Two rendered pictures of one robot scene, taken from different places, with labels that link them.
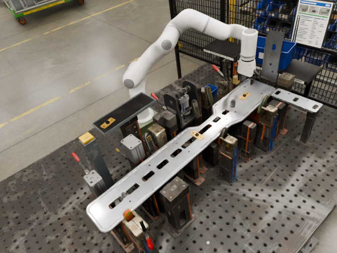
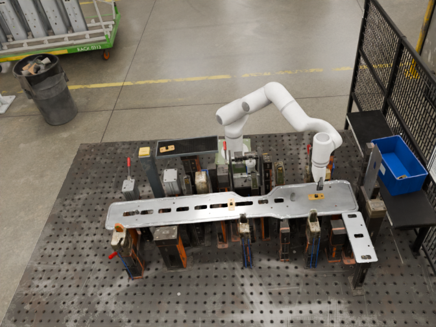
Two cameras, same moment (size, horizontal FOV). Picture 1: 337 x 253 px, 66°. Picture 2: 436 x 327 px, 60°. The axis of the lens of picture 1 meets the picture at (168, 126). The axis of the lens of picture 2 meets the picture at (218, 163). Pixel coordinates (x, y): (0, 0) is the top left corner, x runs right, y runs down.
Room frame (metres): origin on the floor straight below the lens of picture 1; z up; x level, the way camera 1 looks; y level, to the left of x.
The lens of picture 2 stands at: (0.07, -1.00, 2.65)
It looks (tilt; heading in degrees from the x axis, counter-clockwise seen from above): 45 degrees down; 42
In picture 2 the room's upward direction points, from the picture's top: 9 degrees counter-clockwise
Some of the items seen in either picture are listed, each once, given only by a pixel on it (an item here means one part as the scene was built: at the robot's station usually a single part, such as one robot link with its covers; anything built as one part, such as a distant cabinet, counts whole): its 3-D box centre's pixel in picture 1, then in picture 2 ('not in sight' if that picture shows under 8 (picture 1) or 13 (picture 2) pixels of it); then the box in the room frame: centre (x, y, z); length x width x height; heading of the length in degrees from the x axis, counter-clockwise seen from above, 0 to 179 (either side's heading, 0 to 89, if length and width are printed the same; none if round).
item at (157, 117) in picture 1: (162, 139); (215, 188); (1.17, 0.05, 0.90); 0.05 x 0.05 x 0.40; 37
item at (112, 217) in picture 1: (195, 138); (228, 206); (1.04, -0.14, 1.00); 1.38 x 0.22 x 0.02; 127
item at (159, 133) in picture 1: (161, 151); (205, 197); (1.09, 0.07, 0.89); 0.13 x 0.11 x 0.38; 37
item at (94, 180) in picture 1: (103, 197); (136, 204); (0.84, 0.42, 0.88); 0.11 x 0.10 x 0.36; 37
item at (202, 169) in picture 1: (196, 152); (233, 218); (1.07, -0.14, 0.84); 0.13 x 0.05 x 0.29; 37
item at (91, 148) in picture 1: (99, 165); (153, 177); (1.03, 0.44, 0.92); 0.08 x 0.08 x 0.44; 37
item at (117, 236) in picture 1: (116, 225); (128, 230); (0.68, 0.35, 0.84); 0.18 x 0.06 x 0.29; 37
